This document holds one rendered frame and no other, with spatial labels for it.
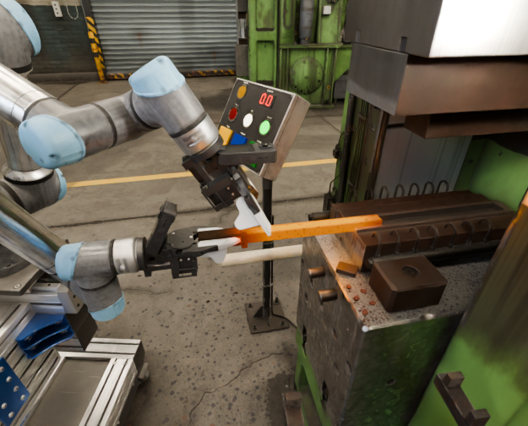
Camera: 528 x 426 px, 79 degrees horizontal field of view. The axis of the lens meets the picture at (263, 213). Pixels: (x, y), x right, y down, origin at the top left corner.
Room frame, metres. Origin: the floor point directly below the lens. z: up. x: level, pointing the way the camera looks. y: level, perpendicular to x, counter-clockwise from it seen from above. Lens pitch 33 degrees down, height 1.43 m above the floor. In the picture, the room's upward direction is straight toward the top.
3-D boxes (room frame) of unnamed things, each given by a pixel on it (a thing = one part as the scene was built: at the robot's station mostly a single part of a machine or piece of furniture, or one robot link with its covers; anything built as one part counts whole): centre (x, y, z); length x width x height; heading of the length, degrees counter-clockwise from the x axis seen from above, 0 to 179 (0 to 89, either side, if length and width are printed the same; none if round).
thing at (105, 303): (0.52, 0.37, 0.89); 0.11 x 0.08 x 0.11; 53
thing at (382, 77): (0.68, -0.41, 1.32); 0.42 x 0.20 x 0.10; 101
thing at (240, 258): (0.96, -0.05, 0.62); 0.44 x 0.05 x 0.05; 101
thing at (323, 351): (0.63, -0.43, 0.69); 0.56 x 0.38 x 0.45; 101
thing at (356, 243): (0.68, -0.41, 0.96); 0.42 x 0.20 x 0.09; 101
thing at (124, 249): (0.52, 0.28, 0.99); 0.08 x 0.05 x 0.08; 11
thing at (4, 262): (0.69, 0.73, 0.87); 0.15 x 0.15 x 0.10
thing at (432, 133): (0.67, -0.45, 1.24); 0.30 x 0.07 x 0.06; 101
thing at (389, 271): (0.48, -0.29, 0.95); 0.12 x 0.08 x 0.06; 101
